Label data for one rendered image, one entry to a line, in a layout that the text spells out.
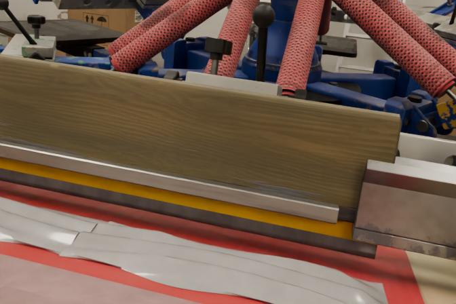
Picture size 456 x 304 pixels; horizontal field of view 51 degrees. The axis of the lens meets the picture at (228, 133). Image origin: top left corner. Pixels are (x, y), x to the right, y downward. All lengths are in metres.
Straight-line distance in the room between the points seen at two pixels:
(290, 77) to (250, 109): 0.45
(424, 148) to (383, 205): 0.26
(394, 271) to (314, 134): 0.11
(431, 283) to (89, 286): 0.21
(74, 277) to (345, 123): 0.19
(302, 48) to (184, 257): 0.59
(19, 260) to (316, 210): 0.18
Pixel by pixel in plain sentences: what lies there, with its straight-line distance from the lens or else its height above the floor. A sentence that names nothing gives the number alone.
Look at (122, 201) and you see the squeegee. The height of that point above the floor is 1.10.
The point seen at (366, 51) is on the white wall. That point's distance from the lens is 4.48.
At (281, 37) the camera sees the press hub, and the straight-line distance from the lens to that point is 1.10.
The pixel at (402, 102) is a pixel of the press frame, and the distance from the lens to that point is 0.95.
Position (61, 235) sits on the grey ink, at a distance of 0.30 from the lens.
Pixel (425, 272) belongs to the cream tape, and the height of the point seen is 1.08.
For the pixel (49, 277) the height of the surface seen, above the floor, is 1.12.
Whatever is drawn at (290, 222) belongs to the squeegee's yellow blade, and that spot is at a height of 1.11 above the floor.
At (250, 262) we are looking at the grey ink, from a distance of 0.29.
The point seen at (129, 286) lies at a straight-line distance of 0.25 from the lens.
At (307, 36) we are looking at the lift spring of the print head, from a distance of 0.85.
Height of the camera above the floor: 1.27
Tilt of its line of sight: 20 degrees down
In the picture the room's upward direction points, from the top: 5 degrees clockwise
